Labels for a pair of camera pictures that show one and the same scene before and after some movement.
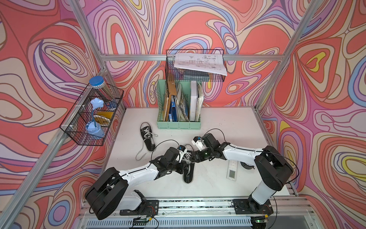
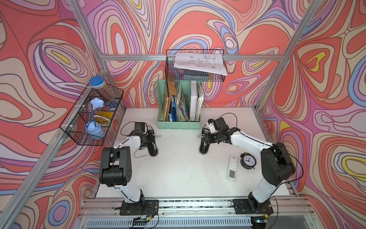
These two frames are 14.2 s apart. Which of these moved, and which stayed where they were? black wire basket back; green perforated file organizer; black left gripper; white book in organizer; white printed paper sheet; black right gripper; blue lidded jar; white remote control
Moved: black right gripper; black left gripper
Stayed: green perforated file organizer; white printed paper sheet; blue lidded jar; white remote control; black wire basket back; white book in organizer
